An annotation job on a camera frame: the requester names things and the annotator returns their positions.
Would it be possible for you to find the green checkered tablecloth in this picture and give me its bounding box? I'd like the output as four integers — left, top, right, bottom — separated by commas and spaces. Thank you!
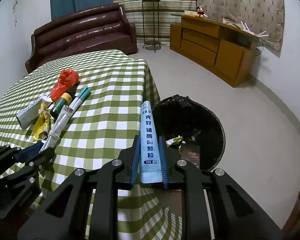
0, 50, 182, 239

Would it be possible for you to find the mickey mouse toy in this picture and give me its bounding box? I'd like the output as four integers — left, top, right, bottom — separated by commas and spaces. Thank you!
196, 7, 208, 18

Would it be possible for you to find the red plastic bag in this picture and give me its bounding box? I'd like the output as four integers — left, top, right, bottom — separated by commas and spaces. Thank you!
50, 69, 79, 102

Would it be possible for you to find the beige quilted curtain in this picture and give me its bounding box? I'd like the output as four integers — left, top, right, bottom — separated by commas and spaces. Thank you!
197, 0, 285, 54

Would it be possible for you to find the white milk powder box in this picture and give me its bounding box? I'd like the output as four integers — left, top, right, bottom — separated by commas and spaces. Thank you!
16, 92, 52, 131

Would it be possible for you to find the small box on cabinet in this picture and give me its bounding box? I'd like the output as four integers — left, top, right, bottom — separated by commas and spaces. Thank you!
184, 10, 197, 17

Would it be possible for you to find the light blue sachet packet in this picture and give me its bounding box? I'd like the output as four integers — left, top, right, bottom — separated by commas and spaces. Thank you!
140, 101, 162, 184

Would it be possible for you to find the yellow wrapper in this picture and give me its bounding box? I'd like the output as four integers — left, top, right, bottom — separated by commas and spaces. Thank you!
32, 103, 51, 142

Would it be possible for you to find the black metal plant stand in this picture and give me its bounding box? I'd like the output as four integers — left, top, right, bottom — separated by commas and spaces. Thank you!
142, 0, 161, 53

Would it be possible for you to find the green bottle yellow label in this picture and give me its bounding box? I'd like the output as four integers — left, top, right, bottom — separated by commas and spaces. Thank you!
50, 88, 76, 120

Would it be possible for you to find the teal white tube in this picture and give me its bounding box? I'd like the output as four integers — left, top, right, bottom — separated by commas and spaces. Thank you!
40, 86, 91, 152

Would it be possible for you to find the black trash bin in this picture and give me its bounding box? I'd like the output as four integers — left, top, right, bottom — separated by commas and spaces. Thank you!
153, 94, 226, 171

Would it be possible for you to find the dark brown leather sofa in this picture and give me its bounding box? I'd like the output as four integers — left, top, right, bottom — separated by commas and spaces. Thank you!
25, 3, 138, 73

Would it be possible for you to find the dark cigarette pack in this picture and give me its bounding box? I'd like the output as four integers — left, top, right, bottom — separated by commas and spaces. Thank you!
179, 144, 200, 168

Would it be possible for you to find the wooden cabinet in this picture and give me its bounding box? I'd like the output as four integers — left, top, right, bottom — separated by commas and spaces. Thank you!
170, 15, 260, 87

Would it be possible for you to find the striped curtain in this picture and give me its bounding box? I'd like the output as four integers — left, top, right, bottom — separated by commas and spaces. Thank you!
113, 0, 196, 46

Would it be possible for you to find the white wifi router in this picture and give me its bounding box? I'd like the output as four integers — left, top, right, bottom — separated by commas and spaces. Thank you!
222, 17, 269, 37

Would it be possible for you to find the wooden furniture at edge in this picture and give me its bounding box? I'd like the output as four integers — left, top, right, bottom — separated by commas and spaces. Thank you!
281, 184, 300, 240

